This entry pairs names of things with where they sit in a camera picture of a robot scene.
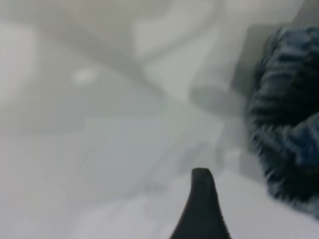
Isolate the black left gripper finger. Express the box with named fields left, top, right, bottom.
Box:
left=169, top=168, right=234, bottom=239

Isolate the blue denim shorts basketball print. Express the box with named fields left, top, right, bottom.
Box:
left=245, top=24, right=319, bottom=221

